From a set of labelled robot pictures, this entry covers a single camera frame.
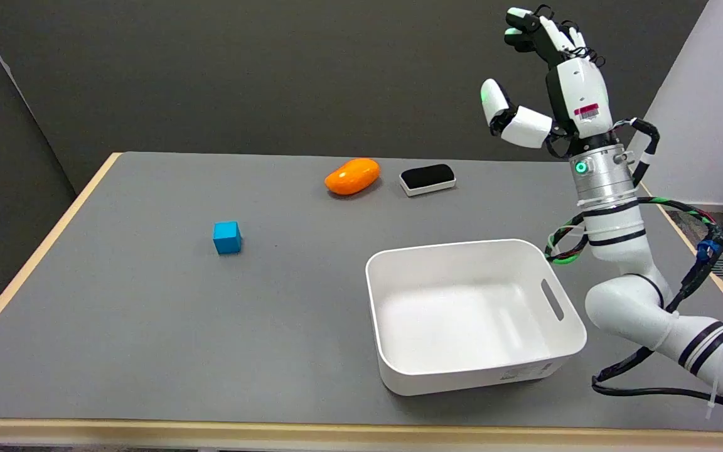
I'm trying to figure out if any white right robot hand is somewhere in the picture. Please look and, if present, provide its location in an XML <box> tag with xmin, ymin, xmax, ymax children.
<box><xmin>480</xmin><ymin>6</ymin><xmax>613</xmax><ymax>149</ymax></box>

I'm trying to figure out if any black and white blackboard eraser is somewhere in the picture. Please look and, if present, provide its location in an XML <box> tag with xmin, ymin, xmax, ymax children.
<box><xmin>399</xmin><ymin>164</ymin><xmax>457</xmax><ymax>197</ymax></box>

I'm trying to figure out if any orange mango toy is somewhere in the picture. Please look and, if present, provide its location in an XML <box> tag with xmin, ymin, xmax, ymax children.
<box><xmin>324</xmin><ymin>158</ymin><xmax>380</xmax><ymax>196</ymax></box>

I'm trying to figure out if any white plastic bin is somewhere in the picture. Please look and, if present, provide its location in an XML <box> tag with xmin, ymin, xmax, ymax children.
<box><xmin>365</xmin><ymin>239</ymin><xmax>587</xmax><ymax>397</ymax></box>

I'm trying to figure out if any blue cube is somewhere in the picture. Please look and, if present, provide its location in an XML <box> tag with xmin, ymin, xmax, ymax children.
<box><xmin>213</xmin><ymin>221</ymin><xmax>242</xmax><ymax>255</ymax></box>

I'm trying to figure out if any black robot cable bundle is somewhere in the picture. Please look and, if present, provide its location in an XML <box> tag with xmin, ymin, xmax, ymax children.
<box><xmin>545</xmin><ymin>118</ymin><xmax>723</xmax><ymax>416</ymax></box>

